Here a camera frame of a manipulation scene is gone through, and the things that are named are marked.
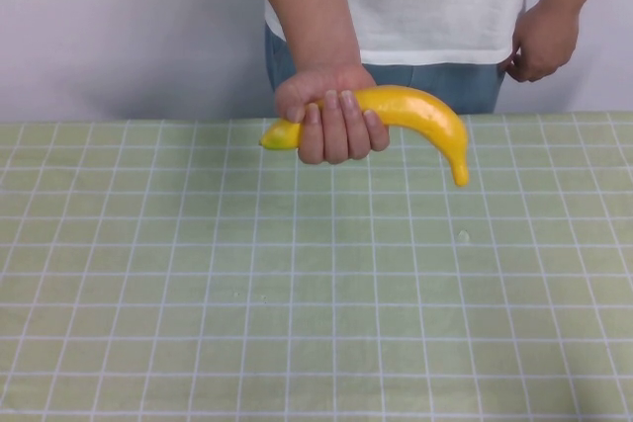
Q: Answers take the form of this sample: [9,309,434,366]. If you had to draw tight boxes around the person's right hand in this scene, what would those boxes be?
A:
[274,61,393,167]

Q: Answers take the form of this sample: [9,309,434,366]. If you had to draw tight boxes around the person's left hand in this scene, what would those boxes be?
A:
[508,1,581,84]

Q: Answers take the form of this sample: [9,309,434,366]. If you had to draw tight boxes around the yellow plastic banana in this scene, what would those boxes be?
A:
[258,84,471,190]

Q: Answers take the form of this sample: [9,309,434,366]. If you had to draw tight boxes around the person's right forearm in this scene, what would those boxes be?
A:
[237,0,368,73]

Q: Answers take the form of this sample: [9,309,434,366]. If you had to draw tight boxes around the blue jeans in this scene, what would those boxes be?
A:
[263,23,506,116]

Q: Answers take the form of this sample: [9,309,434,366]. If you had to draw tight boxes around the white t-shirt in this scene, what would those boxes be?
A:
[263,0,533,67]

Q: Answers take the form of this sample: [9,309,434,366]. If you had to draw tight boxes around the green checked tablecloth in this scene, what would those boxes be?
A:
[0,112,633,422]

